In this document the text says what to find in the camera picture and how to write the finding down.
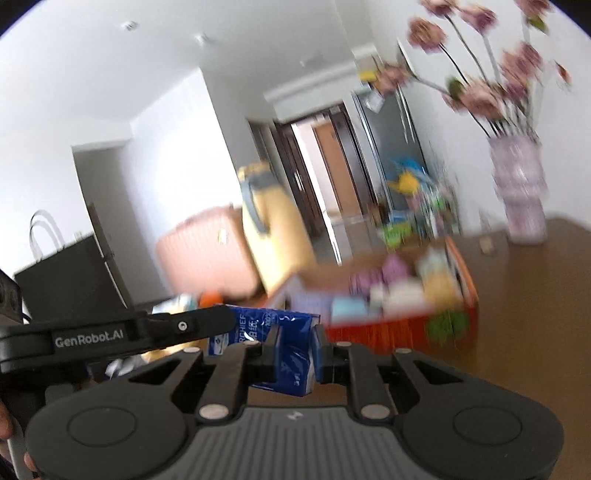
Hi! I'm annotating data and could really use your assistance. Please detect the grey refrigerator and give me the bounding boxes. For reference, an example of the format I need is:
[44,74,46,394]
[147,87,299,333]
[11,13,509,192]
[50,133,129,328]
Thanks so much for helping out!
[355,88,432,222]

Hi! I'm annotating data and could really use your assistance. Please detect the yellow sponge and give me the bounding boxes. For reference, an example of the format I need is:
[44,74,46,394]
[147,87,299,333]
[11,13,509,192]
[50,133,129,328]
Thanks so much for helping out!
[422,268,462,305]

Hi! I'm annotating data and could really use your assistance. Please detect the blue tissue pack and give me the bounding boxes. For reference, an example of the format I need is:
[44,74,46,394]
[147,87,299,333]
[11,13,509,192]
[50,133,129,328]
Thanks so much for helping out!
[208,305,321,397]

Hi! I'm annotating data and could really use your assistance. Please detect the red cardboard box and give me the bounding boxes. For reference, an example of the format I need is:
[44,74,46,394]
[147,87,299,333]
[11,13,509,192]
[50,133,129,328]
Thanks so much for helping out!
[270,237,480,356]

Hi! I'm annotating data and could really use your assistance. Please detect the pink ribbed suitcase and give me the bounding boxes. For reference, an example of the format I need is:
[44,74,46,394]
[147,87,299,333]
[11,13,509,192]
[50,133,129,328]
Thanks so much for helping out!
[156,205,264,298]

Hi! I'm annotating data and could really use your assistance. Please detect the light green soft toy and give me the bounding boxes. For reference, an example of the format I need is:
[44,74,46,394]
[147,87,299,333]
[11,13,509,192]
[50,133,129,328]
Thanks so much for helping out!
[416,251,451,278]

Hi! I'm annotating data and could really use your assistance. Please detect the bunch of dried roses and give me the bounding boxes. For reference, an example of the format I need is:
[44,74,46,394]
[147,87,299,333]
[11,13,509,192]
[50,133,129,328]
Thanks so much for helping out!
[369,0,573,139]

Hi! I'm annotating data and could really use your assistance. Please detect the black paper bag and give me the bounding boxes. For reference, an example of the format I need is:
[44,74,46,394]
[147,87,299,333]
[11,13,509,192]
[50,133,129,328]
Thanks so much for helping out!
[14,210,134,319]

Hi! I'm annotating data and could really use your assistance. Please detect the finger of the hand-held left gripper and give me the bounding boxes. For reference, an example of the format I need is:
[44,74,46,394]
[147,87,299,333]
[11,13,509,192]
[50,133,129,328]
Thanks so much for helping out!
[147,304,237,348]

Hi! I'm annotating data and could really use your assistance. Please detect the light blue cloth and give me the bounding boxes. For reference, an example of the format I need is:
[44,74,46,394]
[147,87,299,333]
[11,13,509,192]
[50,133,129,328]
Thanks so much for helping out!
[331,298,370,324]

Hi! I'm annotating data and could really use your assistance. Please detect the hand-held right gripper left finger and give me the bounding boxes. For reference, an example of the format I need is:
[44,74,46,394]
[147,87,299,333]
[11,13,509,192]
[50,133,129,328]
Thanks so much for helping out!
[127,325,283,423]

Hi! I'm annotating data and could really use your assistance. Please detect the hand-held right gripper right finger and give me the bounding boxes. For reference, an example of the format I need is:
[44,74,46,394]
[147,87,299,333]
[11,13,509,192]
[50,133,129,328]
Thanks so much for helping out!
[311,325,467,422]

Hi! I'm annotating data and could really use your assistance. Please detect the wooden door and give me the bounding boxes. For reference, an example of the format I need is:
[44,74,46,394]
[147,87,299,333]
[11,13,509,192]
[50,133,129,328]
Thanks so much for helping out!
[314,122,365,217]

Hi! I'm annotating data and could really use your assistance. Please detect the lilac ceramic vase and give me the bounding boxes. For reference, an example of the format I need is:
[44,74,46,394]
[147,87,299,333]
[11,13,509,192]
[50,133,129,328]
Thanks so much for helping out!
[488,134,548,245]

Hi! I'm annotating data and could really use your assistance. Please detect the blue plastic item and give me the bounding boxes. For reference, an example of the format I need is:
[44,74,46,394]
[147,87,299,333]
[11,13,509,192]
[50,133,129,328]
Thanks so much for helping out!
[392,157,430,178]

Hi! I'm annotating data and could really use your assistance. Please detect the white plush toy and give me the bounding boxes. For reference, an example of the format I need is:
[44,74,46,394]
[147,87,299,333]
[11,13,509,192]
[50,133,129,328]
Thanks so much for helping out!
[369,281,435,319]

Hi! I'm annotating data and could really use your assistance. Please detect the yellow thermos jug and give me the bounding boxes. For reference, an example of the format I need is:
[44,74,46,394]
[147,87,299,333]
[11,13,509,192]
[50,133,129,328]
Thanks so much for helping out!
[236,161,319,296]

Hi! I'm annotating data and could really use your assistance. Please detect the person's left hand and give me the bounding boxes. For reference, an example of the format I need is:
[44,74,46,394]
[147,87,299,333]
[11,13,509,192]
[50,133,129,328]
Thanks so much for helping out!
[0,399,38,477]

